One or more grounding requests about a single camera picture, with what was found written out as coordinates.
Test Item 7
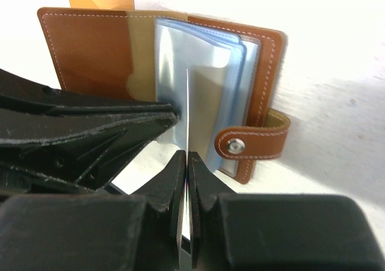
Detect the brown leather card holder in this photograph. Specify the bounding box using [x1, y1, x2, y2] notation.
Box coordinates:
[37, 7, 290, 184]

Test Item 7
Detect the gold card magnetic stripe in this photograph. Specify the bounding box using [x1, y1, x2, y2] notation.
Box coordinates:
[182, 68, 191, 241]

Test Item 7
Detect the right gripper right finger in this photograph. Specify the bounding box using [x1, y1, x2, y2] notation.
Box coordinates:
[186, 152, 384, 270]

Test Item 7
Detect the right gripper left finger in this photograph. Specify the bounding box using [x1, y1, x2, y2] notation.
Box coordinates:
[1, 151, 186, 270]

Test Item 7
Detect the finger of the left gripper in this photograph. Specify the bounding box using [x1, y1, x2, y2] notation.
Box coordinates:
[1, 69, 177, 116]
[1, 110, 177, 193]

